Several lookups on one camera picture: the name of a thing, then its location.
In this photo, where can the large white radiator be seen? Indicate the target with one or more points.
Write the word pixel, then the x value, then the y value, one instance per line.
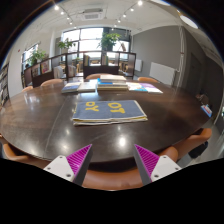
pixel 162 73

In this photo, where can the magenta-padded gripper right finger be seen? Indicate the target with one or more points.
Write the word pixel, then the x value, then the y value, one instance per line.
pixel 163 166

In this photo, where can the small white radiator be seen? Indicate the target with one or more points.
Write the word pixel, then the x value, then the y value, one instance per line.
pixel 138 65

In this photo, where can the white and teal illustrated book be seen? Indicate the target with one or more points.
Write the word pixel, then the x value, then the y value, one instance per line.
pixel 136 87

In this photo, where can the ceiling air conditioner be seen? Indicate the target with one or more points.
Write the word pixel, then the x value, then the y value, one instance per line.
pixel 92 15

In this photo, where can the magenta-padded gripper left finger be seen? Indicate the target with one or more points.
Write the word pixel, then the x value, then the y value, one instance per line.
pixel 60 166

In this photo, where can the orange-brown chair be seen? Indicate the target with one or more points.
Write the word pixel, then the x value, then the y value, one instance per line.
pixel 147 80
pixel 51 82
pixel 196 136
pixel 27 88
pixel 95 76
pixel 20 156
pixel 111 180

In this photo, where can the grey towel with yellow letters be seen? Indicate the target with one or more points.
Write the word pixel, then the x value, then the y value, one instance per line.
pixel 110 115

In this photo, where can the thick white book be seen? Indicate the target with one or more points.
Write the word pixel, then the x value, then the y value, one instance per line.
pixel 112 78

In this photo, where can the small green potted plant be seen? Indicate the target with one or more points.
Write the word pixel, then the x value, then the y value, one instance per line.
pixel 36 56

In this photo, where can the large green potted plant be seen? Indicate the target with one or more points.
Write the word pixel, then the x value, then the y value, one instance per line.
pixel 109 40

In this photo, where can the ceiling spotlights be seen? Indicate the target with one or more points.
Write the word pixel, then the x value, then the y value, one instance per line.
pixel 56 7

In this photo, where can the dark open shelf unit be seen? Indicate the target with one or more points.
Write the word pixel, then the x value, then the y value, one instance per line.
pixel 100 70

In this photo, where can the medium green potted plant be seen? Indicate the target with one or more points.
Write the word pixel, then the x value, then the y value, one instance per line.
pixel 65 44

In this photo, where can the dark blue book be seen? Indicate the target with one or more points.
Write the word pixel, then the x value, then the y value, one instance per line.
pixel 70 88

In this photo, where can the wall bookshelf with books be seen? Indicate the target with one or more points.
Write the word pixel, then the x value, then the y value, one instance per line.
pixel 4 85

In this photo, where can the purple and white book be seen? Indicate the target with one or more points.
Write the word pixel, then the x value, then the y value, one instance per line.
pixel 151 88

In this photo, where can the round flat ceiling lamp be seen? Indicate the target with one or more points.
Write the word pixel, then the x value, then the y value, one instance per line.
pixel 189 22

